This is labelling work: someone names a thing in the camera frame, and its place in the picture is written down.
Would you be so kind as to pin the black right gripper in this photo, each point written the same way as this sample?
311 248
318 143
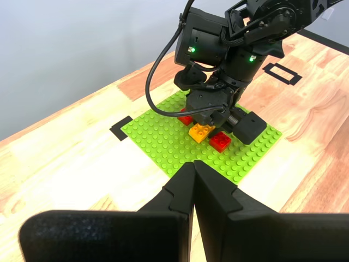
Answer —
235 95

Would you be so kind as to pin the black tape rectangle outline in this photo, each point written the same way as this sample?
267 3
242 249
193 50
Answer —
295 79

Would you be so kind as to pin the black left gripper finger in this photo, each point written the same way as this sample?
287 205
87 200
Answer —
109 237
272 240

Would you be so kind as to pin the black tape corner mark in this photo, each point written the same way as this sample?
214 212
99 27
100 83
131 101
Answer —
117 131

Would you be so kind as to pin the green studded baseplate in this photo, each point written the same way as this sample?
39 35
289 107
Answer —
163 142

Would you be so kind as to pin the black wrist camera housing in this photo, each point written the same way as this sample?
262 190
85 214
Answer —
207 105

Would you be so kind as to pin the yellow toy brick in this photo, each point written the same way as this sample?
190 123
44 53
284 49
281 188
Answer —
200 133

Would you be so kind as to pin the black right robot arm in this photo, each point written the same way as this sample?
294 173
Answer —
207 35

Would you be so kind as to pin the red toy brick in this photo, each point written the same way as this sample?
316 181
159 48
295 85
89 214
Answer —
220 142
185 120

